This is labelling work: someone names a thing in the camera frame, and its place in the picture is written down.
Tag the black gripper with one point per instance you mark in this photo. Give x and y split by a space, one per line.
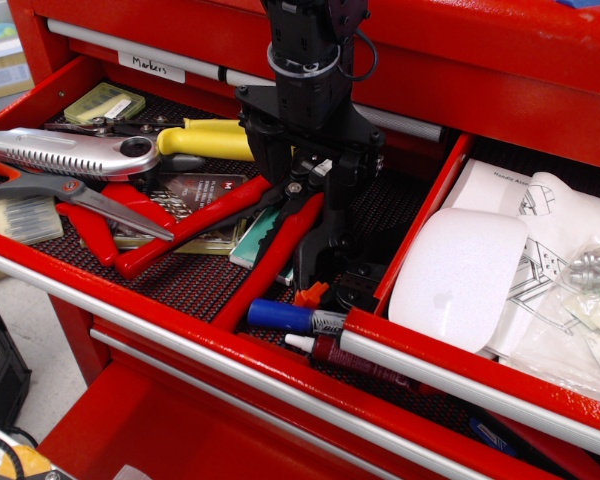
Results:
315 114

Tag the silver box cutter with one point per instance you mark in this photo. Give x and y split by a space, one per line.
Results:
95 158

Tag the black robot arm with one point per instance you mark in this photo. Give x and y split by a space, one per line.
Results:
308 38

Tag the left red drawer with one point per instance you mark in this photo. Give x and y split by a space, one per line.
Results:
181 399

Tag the red drawer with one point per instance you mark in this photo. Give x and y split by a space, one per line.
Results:
545 407
181 399

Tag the clear plastic bit box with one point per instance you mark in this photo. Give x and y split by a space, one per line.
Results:
30 220

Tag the right red drawer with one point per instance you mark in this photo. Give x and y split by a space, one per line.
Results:
545 407

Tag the black crimping tool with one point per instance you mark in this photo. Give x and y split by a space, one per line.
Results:
353 281

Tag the teal sanding block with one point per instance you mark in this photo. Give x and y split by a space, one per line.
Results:
244 254

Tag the drill bit package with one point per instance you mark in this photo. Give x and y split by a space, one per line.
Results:
180 195

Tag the orange plastic piece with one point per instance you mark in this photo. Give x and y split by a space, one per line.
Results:
311 297

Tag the blue capped marker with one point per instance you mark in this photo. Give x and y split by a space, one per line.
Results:
294 319

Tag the red threadlocker bottle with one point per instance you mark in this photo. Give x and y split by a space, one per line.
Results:
326 349

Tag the red tool chest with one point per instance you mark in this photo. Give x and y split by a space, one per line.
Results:
516 75

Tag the white computer mouse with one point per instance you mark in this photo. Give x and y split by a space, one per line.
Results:
455 279

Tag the white markers label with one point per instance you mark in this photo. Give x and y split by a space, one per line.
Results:
151 67

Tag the green plastic bit case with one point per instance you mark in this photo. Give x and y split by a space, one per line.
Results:
105 100

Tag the white instruction paper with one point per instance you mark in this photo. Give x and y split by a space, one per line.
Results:
561 222

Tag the orange grey scissors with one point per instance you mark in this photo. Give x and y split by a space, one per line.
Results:
19 183

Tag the plastic bag of hardware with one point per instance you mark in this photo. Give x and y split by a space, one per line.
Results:
561 345

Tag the red handled wire cutter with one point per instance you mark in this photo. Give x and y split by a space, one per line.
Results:
293 229

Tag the yellow handled wire stripper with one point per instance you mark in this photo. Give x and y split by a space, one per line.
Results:
213 138

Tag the red handled pliers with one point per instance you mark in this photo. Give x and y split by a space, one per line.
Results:
131 251

